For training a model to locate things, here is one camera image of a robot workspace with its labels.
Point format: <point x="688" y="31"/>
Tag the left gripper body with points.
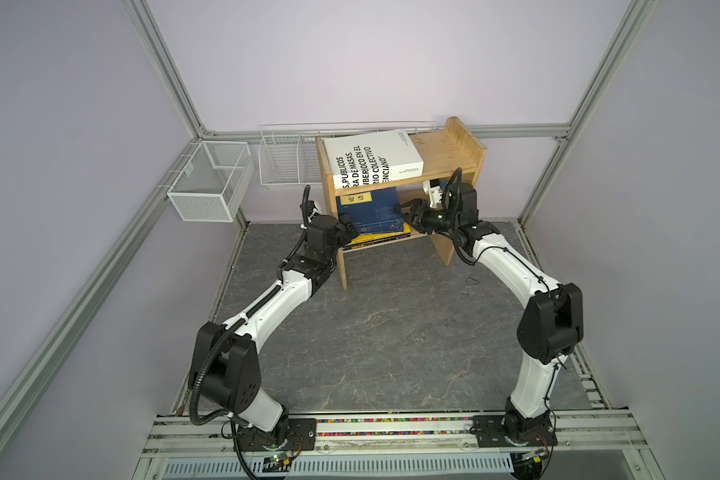
<point x="333" y="252"/>

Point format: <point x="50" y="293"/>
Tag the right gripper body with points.
<point x="441" y="222"/>

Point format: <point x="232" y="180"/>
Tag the yellow book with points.
<point x="366" y="240"/>

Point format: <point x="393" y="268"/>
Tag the blue book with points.
<point x="373" y="212"/>

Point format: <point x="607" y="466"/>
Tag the white book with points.
<point x="372" y="158"/>

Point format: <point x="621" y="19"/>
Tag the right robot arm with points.
<point x="551" y="325"/>

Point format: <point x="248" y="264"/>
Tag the wooden two-tier shelf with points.
<point x="442" y="151"/>

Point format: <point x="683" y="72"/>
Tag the white mesh basket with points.
<point x="212" y="183"/>

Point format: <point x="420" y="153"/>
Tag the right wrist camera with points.
<point x="434" y="191"/>

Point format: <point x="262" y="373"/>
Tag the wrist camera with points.
<point x="309" y="211"/>
<point x="434" y="191"/>

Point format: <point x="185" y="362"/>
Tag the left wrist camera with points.
<point x="309" y="211"/>

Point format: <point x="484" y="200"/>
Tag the white wire rack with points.
<point x="288" y="156"/>

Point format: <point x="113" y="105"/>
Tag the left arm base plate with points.
<point x="295" y="434"/>

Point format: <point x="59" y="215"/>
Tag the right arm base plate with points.
<point x="511" y="430"/>

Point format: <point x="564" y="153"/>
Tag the aluminium front rail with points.
<point x="583" y="444"/>

